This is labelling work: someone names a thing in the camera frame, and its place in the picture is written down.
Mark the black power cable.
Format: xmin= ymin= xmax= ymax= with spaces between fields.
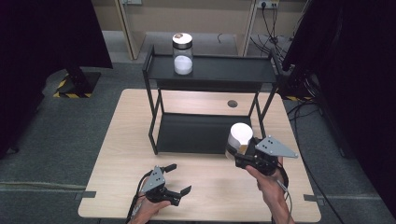
xmin=261 ymin=4 xmax=276 ymax=43
xmin=272 ymin=5 xmax=280 ymax=43

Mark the white wall socket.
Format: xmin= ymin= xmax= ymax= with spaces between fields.
xmin=256 ymin=0 xmax=280 ymax=9

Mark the black metal shelf rack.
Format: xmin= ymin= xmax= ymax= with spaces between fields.
xmin=142 ymin=44 xmax=283 ymax=156

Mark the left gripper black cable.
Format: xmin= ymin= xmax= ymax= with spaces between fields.
xmin=124 ymin=170 xmax=154 ymax=224

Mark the tangle of black cables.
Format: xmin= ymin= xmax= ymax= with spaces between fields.
xmin=249 ymin=33 xmax=291 ymax=63

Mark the beige furniture leg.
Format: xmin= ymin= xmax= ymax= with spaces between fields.
xmin=114 ymin=0 xmax=142 ymax=61
xmin=235 ymin=0 xmax=260 ymax=58

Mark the glass jar with steel lid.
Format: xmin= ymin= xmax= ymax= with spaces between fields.
xmin=172 ymin=32 xmax=194 ymax=77

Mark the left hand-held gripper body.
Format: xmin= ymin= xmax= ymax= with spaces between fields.
xmin=140 ymin=165 xmax=182 ymax=207

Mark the black curtain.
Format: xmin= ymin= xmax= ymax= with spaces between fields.
xmin=0 ymin=0 xmax=114 ymax=161
xmin=280 ymin=0 xmax=396 ymax=219

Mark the person's right hand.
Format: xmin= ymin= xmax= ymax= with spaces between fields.
xmin=245 ymin=156 xmax=290 ymax=200

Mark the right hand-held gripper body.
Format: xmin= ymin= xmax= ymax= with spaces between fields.
xmin=246 ymin=134 xmax=299 ymax=177

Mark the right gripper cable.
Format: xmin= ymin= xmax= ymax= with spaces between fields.
xmin=275 ymin=164 xmax=294 ymax=224

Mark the person's left hand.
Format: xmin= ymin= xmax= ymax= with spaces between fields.
xmin=135 ymin=190 xmax=173 ymax=219

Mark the grey tape strip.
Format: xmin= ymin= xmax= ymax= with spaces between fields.
xmin=303 ymin=193 xmax=325 ymax=207
xmin=74 ymin=190 xmax=97 ymax=201

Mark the glass jar with white lid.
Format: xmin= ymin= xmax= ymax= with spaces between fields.
xmin=224 ymin=122 xmax=255 ymax=161

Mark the long black floor cable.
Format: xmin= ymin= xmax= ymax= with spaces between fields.
xmin=286 ymin=99 xmax=347 ymax=224

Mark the black stand base striped tape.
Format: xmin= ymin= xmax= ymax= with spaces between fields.
xmin=51 ymin=68 xmax=103 ymax=100
xmin=276 ymin=64 xmax=316 ymax=103

